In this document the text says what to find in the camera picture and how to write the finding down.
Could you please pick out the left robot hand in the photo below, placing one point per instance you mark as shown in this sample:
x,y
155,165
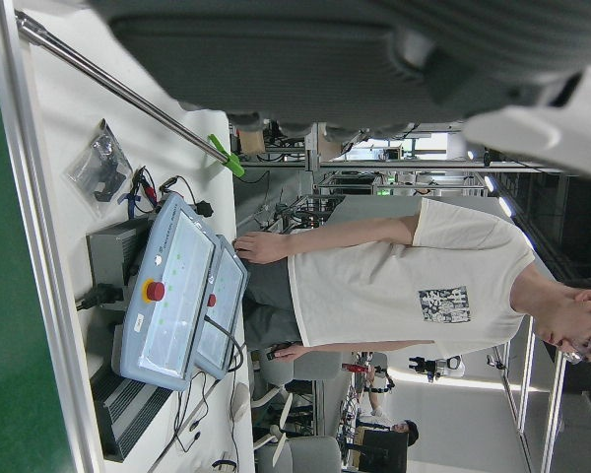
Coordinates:
x,y
285,59

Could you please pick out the grey power supply box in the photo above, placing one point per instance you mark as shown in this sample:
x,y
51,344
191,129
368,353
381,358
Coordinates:
x,y
108,251

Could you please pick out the green plastic clip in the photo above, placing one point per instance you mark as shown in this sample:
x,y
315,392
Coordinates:
x,y
232,162

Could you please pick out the steel rod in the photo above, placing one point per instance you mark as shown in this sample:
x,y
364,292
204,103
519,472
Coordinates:
x,y
128,96

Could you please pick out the plastic bag of black parts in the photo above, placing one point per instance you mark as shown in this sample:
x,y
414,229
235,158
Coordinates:
x,y
98,167

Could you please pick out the grey teach pendant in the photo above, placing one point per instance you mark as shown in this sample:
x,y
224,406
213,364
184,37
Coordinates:
x,y
224,295
177,295

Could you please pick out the person in white t-shirt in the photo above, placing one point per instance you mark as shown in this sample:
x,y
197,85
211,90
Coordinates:
x,y
399,286

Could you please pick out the green conveyor belt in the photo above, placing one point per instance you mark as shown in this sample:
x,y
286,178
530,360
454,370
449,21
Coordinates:
x,y
10,246

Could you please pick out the white computer mouse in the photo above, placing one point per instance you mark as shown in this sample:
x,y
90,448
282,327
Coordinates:
x,y
240,401

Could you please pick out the person with black hair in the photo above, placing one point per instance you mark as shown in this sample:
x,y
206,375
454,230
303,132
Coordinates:
x,y
406,431

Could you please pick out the black ribbed heatsink case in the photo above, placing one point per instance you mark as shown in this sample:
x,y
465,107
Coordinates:
x,y
123,419

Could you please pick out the grey office chair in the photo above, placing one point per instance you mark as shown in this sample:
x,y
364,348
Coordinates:
x,y
305,455

